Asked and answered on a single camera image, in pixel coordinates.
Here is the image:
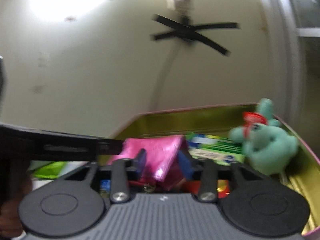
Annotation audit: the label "pink foil packet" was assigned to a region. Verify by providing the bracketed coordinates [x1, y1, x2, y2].
[107, 135, 188, 191]

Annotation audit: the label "teal plush toy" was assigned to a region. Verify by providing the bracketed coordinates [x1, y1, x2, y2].
[228, 98, 298, 176]

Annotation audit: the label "person's left hand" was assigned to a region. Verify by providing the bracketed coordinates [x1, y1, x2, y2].
[1, 176, 33, 239]

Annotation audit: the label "red snack packet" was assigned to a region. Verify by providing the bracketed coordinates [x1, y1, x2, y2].
[180, 180, 230, 198]

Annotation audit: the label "blue green toothpaste box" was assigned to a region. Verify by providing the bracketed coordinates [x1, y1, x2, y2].
[33, 161, 87, 180]

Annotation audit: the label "pink macaron tin box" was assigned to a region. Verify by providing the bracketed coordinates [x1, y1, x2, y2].
[112, 103, 319, 239]

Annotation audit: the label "black tape cross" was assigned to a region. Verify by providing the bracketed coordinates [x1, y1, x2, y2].
[151, 15, 240, 56]

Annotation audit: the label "frosted glass door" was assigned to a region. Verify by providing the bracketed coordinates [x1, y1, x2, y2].
[268, 0, 319, 154]

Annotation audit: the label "grey wall cable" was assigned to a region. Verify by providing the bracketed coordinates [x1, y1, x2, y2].
[150, 42, 183, 111]

